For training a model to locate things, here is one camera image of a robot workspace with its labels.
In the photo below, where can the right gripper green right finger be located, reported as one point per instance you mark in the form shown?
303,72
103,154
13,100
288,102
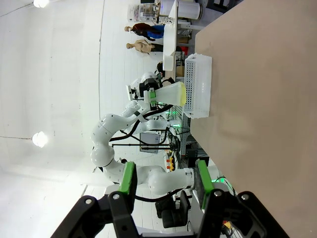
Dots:
203,181

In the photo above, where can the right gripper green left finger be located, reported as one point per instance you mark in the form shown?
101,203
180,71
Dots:
127,183

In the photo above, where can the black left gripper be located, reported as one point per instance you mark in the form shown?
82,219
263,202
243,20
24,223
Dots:
148,84

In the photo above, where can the translucent plastic Erlenmeyer flask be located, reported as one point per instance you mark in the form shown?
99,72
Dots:
172,94

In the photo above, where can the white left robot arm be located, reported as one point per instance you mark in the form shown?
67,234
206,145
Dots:
106,129

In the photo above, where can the grey monitor screen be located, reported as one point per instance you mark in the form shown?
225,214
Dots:
149,141

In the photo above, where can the brown cardboard box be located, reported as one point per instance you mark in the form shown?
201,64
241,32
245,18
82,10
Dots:
180,70

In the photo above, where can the black swivel chair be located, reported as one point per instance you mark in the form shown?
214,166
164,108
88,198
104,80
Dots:
173,215

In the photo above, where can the white perforated plastic basket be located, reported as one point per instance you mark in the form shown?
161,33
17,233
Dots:
200,86

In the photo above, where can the bare beige mannequin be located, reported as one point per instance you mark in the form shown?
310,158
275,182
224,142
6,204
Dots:
141,46

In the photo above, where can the white rectangular table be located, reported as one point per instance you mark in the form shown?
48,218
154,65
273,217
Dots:
169,37

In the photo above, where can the mannequin in red blue clothes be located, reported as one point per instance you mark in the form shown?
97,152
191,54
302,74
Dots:
146,31

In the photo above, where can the clear plastic storage drawers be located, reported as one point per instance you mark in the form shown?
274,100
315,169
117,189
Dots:
142,12

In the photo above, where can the white cylindrical drum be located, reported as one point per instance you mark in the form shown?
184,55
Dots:
189,10

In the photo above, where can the round ceiling lamp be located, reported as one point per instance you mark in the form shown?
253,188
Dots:
39,139
40,2

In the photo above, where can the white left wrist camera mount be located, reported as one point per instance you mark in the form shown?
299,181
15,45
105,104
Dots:
131,91

